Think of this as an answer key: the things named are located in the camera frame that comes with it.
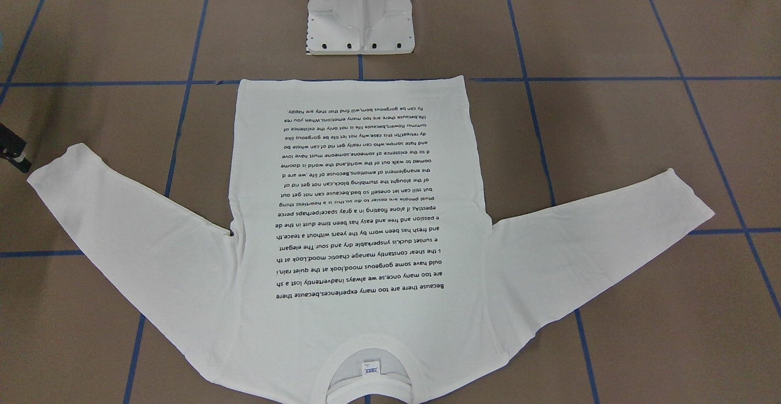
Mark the white long-sleeve printed shirt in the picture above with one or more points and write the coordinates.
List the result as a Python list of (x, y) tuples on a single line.
[(360, 258)]

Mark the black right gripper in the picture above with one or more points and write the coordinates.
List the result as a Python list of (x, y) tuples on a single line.
[(12, 145)]

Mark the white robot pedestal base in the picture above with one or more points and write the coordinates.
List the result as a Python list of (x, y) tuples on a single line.
[(343, 27)]

